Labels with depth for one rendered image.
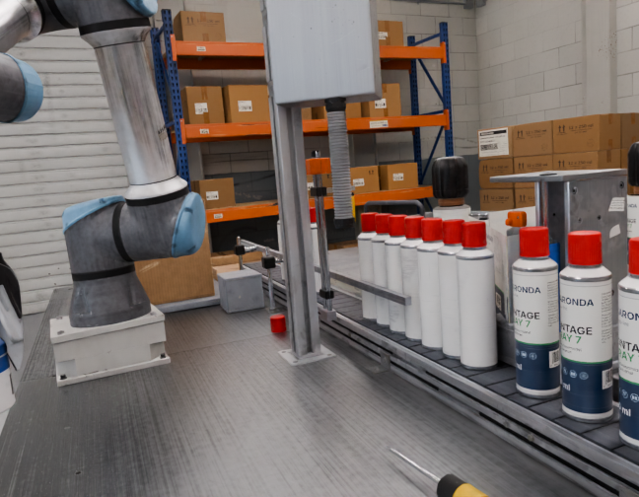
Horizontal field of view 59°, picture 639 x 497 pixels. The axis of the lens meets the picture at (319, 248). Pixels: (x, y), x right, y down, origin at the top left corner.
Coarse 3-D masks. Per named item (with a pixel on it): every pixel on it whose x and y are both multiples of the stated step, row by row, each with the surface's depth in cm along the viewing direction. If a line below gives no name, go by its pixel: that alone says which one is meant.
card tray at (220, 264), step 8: (224, 256) 219; (232, 256) 220; (248, 256) 223; (256, 256) 224; (216, 264) 218; (224, 264) 220; (232, 264) 219; (280, 264) 207; (216, 272) 189; (216, 280) 190
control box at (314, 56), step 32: (288, 0) 90; (320, 0) 89; (352, 0) 88; (288, 32) 91; (320, 32) 90; (352, 32) 89; (288, 64) 92; (320, 64) 91; (352, 64) 90; (288, 96) 93; (320, 96) 91; (352, 96) 91
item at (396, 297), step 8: (256, 248) 170; (264, 248) 162; (280, 256) 148; (336, 272) 115; (344, 280) 111; (352, 280) 107; (360, 280) 106; (360, 288) 105; (368, 288) 101; (376, 288) 98; (384, 288) 97; (384, 296) 96; (392, 296) 93; (400, 296) 91; (408, 296) 90; (408, 304) 90
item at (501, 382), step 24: (336, 312) 117; (360, 312) 115; (432, 360) 84; (456, 360) 83; (480, 384) 74; (504, 384) 73; (528, 408) 66; (552, 408) 65; (576, 432) 59; (600, 432) 59; (624, 456) 54
